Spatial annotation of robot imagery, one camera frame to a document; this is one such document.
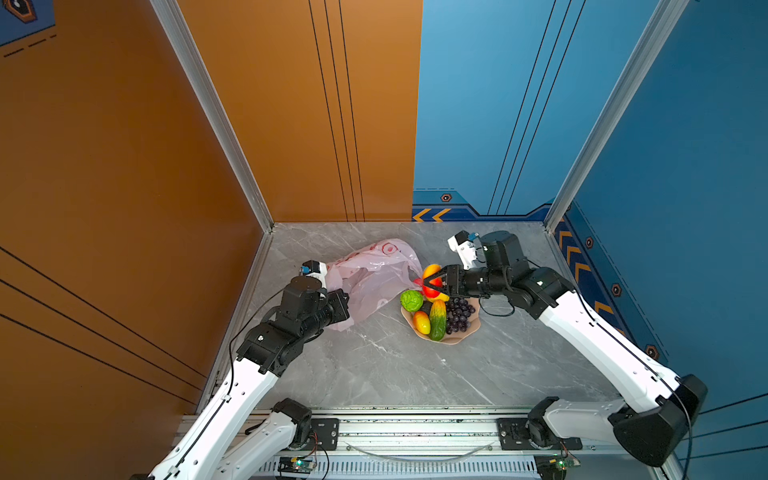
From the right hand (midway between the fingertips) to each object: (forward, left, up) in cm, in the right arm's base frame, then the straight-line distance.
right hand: (429, 283), depth 69 cm
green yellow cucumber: (+1, -4, -20) cm, 21 cm away
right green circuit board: (-32, -31, -29) cm, 53 cm away
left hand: (0, +19, -4) cm, 19 cm away
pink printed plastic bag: (+16, +15, -20) cm, 29 cm away
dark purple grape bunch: (+4, -10, -21) cm, 24 cm away
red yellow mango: (+2, 0, +2) cm, 3 cm away
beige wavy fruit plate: (-2, -9, -25) cm, 26 cm away
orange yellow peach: (+1, +1, -20) cm, 20 cm away
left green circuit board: (-32, +32, -29) cm, 54 cm away
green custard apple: (+6, +4, -18) cm, 19 cm away
